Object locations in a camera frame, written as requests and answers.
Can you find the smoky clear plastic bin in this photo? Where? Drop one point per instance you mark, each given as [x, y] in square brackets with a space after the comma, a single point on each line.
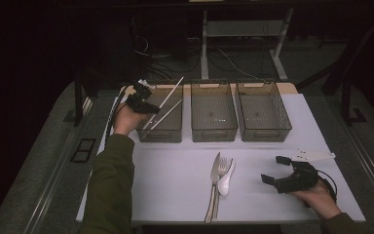
[213, 112]
[261, 112]
[172, 130]

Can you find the white ceramic spoon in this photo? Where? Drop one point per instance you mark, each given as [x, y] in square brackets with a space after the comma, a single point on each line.
[224, 187]

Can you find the white table cover sheet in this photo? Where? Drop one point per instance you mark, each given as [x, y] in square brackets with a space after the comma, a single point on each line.
[175, 188]

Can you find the person's left hand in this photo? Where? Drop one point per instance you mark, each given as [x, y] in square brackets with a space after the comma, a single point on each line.
[126, 122]

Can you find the black metal stand post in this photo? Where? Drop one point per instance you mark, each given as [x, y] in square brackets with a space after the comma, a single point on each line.
[78, 104]
[346, 104]

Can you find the white metal desk frame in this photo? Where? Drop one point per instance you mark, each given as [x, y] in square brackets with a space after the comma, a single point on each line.
[204, 48]

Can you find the steel table knife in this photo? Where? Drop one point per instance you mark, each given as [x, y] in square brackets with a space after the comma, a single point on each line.
[215, 172]

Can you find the pale chopstick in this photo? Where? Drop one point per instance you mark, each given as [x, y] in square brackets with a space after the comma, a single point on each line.
[168, 112]
[172, 91]

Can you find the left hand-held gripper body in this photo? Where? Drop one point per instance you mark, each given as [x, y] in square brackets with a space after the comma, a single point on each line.
[136, 103]

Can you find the steel fork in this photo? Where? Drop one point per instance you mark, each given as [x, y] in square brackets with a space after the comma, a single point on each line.
[221, 169]

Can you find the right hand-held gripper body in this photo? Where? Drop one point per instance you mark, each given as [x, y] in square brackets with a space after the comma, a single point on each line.
[300, 180]

